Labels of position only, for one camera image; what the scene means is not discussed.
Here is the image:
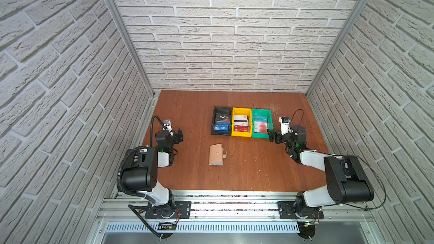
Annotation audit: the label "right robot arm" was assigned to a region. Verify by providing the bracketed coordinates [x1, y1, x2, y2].
[267, 125, 375, 214]

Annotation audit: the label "cards in green bin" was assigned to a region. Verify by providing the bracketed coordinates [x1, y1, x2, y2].
[254, 115, 268, 134]

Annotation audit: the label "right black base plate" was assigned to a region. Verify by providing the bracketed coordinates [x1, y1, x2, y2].
[277, 201, 324, 220]

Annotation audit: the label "cards in black bin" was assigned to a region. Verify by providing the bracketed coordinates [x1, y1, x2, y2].
[214, 113, 231, 132]

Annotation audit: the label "yellow storage bin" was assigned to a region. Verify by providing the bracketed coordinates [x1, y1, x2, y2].
[232, 107, 253, 138]

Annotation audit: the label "green storage bin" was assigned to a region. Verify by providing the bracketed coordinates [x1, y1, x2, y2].
[252, 108, 274, 140]

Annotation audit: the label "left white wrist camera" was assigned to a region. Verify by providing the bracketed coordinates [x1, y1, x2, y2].
[162, 119, 172, 132]

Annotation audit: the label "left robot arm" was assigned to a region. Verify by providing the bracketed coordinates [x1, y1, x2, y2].
[116, 129, 183, 217]

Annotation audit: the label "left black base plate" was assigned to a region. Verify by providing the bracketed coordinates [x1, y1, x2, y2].
[145, 201, 192, 219]

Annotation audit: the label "aluminium rail frame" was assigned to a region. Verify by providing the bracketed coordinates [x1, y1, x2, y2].
[94, 189, 377, 235]

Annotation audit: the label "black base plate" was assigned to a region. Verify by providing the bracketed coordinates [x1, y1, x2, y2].
[277, 201, 324, 220]
[145, 201, 192, 219]

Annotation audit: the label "black storage bin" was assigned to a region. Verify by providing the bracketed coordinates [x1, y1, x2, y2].
[211, 107, 232, 136]

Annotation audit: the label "tan leather card holder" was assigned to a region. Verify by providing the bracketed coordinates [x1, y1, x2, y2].
[209, 143, 227, 166]

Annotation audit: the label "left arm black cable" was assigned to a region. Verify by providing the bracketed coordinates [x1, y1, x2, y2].
[150, 115, 167, 150]

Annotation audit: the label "cards in yellow bin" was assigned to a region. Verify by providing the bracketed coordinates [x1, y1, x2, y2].
[234, 115, 250, 133]

